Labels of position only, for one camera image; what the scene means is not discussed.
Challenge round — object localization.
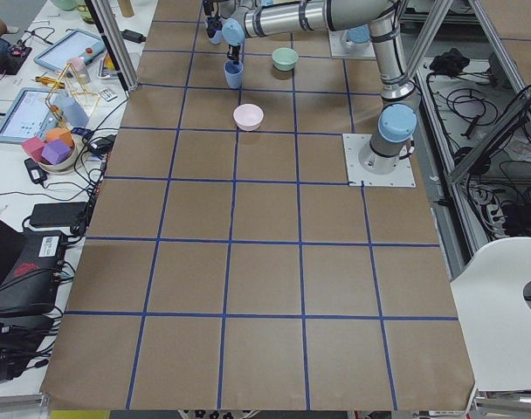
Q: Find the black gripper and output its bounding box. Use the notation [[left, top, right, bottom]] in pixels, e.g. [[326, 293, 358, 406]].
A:
[[203, 0, 221, 26], [227, 45, 240, 65]]

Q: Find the blue cup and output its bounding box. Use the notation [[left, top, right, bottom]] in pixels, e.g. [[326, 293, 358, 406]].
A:
[[224, 60, 244, 89], [206, 27, 223, 45], [54, 94, 89, 127]]

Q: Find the green bowl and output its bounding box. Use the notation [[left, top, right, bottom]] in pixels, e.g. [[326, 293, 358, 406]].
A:
[[272, 47, 299, 72]]

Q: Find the pink bowl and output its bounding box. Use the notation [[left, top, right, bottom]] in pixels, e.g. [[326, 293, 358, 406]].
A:
[[233, 104, 264, 132]]

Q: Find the cardboard tube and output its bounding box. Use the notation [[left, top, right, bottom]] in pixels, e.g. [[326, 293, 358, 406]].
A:
[[118, 0, 134, 18]]

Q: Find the remote control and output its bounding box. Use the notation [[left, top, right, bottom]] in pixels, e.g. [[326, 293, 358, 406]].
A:
[[99, 88, 118, 102]]

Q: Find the teach pendant tablet far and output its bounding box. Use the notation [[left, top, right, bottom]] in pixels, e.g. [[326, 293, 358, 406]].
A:
[[33, 29, 106, 72]]

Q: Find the teach pendant tablet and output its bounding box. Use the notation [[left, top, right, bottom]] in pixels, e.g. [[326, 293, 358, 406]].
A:
[[33, 29, 106, 72], [0, 87, 58, 144]]

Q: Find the pink cup on desk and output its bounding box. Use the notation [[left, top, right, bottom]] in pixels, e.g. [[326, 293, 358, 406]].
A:
[[67, 57, 91, 85]]

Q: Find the blue cup on desk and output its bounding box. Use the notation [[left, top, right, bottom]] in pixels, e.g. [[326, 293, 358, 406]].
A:
[[54, 94, 89, 127]]

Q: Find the bowl of foam blocks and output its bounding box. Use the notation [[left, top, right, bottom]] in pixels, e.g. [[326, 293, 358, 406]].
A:
[[21, 127, 79, 174]]

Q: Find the teach pendant tablet near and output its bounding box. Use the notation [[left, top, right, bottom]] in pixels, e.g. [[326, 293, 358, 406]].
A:
[[0, 87, 58, 144]]

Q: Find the small black adapter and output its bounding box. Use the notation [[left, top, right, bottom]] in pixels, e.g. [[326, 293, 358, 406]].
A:
[[24, 158, 47, 184]]

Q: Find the black power adapter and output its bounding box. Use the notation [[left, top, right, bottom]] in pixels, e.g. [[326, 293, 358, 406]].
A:
[[29, 202, 86, 228]]

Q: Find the black computer box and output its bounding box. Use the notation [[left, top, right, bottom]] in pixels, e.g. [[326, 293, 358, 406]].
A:
[[0, 220, 73, 318]]

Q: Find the white chair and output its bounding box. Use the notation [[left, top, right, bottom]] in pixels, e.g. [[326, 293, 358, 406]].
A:
[[451, 237, 531, 391]]

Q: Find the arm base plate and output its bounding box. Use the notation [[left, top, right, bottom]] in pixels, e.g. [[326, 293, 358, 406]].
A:
[[328, 26, 375, 60], [342, 134, 416, 188]]

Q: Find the aluminium frame post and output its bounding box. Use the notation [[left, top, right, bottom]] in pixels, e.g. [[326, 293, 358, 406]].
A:
[[86, 0, 139, 92]]

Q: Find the gold wire rack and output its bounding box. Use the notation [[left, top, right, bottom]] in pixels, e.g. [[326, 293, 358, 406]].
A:
[[45, 64, 100, 127]]

